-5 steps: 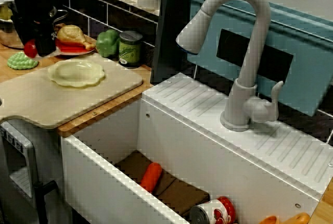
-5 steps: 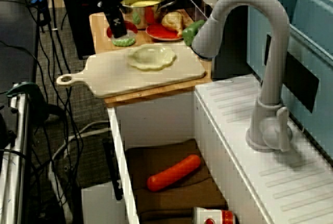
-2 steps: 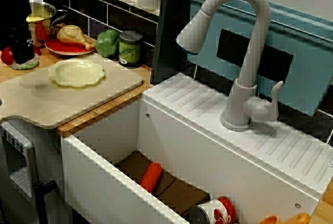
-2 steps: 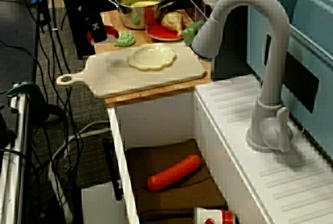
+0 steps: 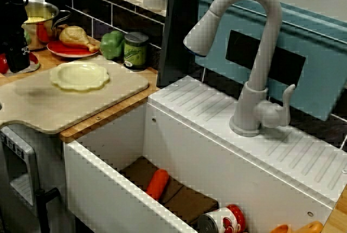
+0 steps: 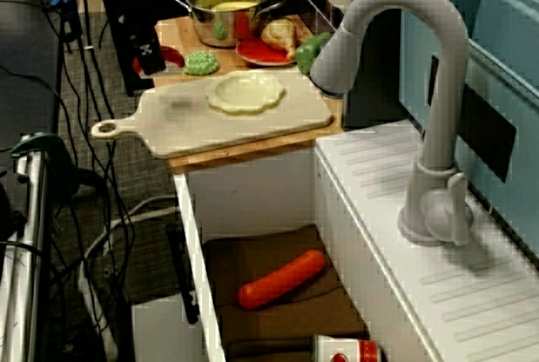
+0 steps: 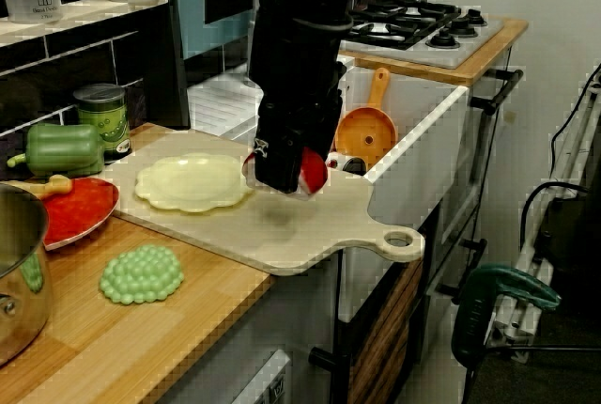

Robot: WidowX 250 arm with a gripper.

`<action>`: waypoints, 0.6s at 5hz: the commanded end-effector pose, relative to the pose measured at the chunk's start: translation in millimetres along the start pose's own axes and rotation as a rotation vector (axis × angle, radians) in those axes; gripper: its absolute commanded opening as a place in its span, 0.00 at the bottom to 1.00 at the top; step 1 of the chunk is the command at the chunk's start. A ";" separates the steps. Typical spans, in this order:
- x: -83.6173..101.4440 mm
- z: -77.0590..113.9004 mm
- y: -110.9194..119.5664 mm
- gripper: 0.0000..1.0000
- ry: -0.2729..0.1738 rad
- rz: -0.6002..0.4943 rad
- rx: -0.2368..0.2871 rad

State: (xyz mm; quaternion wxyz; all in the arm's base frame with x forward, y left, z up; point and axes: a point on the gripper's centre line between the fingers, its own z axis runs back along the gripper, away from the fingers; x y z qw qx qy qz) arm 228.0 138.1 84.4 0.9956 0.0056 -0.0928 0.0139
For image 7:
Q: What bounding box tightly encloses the striped wooden cabinet door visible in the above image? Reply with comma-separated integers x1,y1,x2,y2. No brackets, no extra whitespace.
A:
349,257,424,404

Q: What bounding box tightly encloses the grey black toy stove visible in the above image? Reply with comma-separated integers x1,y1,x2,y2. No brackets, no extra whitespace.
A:
347,0,504,70

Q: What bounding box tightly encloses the green toy grape bunch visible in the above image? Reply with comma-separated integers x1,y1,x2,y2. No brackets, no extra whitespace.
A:
99,243,185,305

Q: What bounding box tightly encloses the light wooden cutting board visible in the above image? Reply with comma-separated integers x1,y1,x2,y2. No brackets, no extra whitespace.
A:
100,133,426,278

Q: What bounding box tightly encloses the steel cooking pot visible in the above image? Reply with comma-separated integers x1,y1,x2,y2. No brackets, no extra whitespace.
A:
0,181,54,367

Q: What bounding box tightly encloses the thin black floor cable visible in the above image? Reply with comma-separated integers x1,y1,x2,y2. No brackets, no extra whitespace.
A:
462,343,601,404

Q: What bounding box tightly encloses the orange toy pan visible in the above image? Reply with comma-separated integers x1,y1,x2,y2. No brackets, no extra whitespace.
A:
333,67,399,171

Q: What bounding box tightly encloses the black cabinet handle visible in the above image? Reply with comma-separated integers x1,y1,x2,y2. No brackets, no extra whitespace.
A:
308,346,351,404

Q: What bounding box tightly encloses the toy chicken drumstick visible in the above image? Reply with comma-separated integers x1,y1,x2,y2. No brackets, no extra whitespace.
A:
2,174,74,201

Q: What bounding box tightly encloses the teal plastic box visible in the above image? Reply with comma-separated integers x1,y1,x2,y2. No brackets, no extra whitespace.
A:
173,0,257,60

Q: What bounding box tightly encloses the light tiled shelf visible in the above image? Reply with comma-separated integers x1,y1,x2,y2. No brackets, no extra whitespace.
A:
0,0,170,48

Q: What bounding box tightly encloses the dark vertical post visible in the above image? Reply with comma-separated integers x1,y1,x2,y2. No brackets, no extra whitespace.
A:
159,0,192,131

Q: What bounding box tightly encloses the dark box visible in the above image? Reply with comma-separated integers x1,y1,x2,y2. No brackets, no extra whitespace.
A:
534,194,601,297

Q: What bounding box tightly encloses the green pea can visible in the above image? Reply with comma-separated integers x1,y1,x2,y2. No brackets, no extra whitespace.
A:
72,83,131,165

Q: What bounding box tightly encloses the red white tomato can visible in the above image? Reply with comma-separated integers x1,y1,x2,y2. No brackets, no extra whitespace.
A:
326,149,368,176

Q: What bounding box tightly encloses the red plate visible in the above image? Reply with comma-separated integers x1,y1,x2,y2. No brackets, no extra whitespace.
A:
39,177,121,252

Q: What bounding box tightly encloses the red white sushi toy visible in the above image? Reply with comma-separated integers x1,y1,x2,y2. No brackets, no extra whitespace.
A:
241,148,330,199

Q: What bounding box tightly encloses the thick black cable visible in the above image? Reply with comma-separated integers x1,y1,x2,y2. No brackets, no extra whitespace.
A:
519,180,588,255

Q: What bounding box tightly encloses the white metal frame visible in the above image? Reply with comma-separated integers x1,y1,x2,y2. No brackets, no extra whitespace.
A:
487,63,601,363

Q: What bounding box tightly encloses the cream flower-shaped plate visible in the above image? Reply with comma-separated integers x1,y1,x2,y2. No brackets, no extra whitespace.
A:
134,152,257,213

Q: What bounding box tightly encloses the black oven bar handle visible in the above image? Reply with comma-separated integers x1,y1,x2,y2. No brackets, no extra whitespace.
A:
469,68,525,117

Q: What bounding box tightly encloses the white toy sink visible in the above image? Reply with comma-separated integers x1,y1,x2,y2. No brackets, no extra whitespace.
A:
187,54,470,325

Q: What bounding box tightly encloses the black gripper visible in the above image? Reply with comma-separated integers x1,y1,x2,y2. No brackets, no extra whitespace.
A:
247,18,354,195

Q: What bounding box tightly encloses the green toy bell pepper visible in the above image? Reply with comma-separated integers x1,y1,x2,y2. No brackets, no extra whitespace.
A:
6,123,106,178

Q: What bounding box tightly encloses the black drawer handle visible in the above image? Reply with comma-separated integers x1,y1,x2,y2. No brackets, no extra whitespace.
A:
439,238,488,304

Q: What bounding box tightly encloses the wooden stove countertop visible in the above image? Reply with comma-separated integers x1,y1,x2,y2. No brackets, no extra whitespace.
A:
345,16,530,86

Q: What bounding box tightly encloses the grey dispenser panel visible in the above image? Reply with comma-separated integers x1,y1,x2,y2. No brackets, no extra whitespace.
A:
241,350,293,404

